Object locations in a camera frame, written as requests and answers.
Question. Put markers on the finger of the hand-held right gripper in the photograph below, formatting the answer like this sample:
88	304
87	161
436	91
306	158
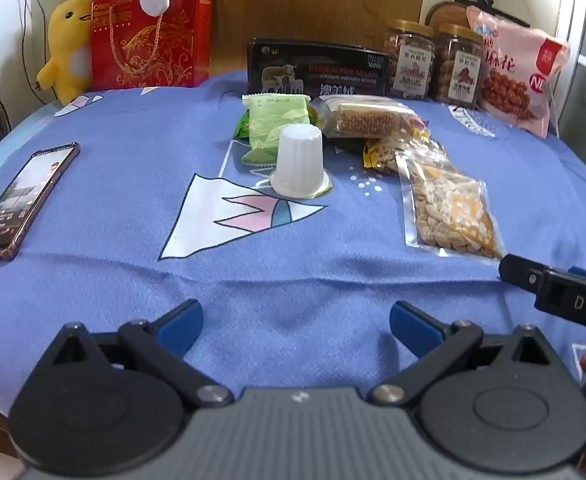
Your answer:
520	272

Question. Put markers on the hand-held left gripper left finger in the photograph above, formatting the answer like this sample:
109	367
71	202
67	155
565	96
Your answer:
180	322

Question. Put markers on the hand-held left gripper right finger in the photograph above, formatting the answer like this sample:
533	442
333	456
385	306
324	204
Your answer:
413	322

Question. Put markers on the clear seed bag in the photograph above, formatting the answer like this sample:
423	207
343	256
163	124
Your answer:
448	210

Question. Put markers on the yellow-edged nut packet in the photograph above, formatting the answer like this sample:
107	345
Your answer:
388	155

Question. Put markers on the white plastic jelly cup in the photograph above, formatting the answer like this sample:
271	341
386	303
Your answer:
300	160

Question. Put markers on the dark green labelled packet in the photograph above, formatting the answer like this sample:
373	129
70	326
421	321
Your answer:
243	127

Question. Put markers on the brown snack bar packet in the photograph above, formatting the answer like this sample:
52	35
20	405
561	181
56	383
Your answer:
363	120

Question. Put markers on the light green leaf-print packet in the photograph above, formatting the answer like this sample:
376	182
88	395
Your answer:
268	120

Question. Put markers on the black tin box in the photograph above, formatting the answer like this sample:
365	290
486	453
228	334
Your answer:
323	67

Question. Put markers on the blue printed bedsheet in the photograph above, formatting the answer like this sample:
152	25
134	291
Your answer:
123	170

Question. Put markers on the pink twisted-dough snack bag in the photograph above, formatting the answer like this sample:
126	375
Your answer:
518	75

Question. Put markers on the smartphone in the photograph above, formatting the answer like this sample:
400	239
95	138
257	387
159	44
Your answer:
20	200

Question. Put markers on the pecan nut jar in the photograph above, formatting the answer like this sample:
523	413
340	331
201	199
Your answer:
458	70

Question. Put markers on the cashew nut jar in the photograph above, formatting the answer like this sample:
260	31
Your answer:
410	60

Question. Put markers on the brown padded board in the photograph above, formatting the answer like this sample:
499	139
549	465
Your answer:
448	12

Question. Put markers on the red gift box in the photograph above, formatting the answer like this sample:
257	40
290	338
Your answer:
173	50

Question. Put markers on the yellow duck plush toy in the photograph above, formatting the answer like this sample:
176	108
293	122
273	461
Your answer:
68	35

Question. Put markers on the wooden board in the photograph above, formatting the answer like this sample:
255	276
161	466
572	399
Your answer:
298	0

